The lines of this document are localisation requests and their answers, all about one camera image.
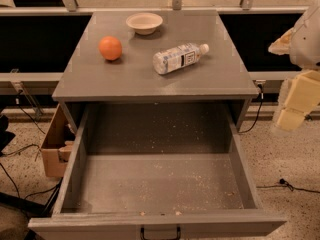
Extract black stand base left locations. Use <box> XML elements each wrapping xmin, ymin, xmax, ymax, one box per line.
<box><xmin>0</xmin><ymin>179</ymin><xmax>62</xmax><ymax>240</ymax></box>

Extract black floor cable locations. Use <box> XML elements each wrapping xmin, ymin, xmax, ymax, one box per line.
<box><xmin>0</xmin><ymin>90</ymin><xmax>46</xmax><ymax>198</ymax></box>
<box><xmin>255</xmin><ymin>178</ymin><xmax>320</xmax><ymax>195</ymax></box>

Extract black floor cable right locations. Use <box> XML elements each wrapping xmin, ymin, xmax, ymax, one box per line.
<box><xmin>255</xmin><ymin>178</ymin><xmax>320</xmax><ymax>195</ymax></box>

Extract clear plastic water bottle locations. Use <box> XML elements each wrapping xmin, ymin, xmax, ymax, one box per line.
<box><xmin>153</xmin><ymin>43</ymin><xmax>209</xmax><ymax>75</ymax></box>

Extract black floor cable left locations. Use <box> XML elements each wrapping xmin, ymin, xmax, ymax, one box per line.
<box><xmin>0</xmin><ymin>90</ymin><xmax>46</xmax><ymax>198</ymax></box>

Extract beige bowl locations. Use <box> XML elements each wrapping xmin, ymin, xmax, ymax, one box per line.
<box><xmin>126</xmin><ymin>13</ymin><xmax>163</xmax><ymax>35</ymax></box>

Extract metal guard rail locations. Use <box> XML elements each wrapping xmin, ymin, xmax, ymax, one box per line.
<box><xmin>0</xmin><ymin>0</ymin><xmax>320</xmax><ymax>17</ymax></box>

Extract grey top drawer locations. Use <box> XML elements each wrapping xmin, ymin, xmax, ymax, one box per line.
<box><xmin>29</xmin><ymin>102</ymin><xmax>286</xmax><ymax>240</ymax></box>

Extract black cable right of cabinet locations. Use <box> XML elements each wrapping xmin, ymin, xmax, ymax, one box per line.
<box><xmin>238</xmin><ymin>82</ymin><xmax>265</xmax><ymax>134</ymax></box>

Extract orange fruit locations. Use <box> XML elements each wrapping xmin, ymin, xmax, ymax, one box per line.
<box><xmin>98</xmin><ymin>36</ymin><xmax>122</xmax><ymax>61</ymax></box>

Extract grey drawer cabinet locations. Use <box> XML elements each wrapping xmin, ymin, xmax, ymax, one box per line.
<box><xmin>53</xmin><ymin>9</ymin><xmax>258</xmax><ymax>128</ymax></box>

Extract cardboard box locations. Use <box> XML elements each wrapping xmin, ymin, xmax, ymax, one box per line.
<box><xmin>41</xmin><ymin>106</ymin><xmax>75</xmax><ymax>177</ymax></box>

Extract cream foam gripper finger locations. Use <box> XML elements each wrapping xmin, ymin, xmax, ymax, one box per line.
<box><xmin>275</xmin><ymin>70</ymin><xmax>320</xmax><ymax>131</ymax></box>

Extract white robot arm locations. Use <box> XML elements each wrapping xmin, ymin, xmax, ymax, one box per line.
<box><xmin>268</xmin><ymin>0</ymin><xmax>320</xmax><ymax>133</ymax></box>

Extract black top drawer handle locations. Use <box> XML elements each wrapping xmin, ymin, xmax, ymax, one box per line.
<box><xmin>140</xmin><ymin>227</ymin><xmax>181</xmax><ymax>240</ymax></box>

